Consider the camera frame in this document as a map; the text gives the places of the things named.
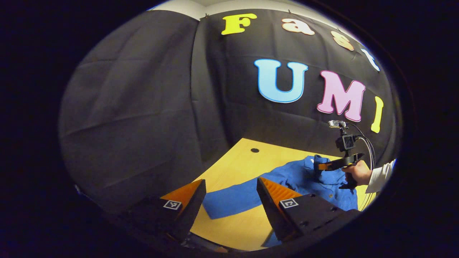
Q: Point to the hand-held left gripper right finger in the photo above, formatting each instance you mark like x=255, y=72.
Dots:
x=269, y=208

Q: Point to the black backdrop cloth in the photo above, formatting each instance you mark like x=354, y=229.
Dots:
x=143, y=107

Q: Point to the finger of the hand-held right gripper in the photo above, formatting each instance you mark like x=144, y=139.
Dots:
x=331, y=165

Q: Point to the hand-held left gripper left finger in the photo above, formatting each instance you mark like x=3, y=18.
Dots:
x=192, y=211

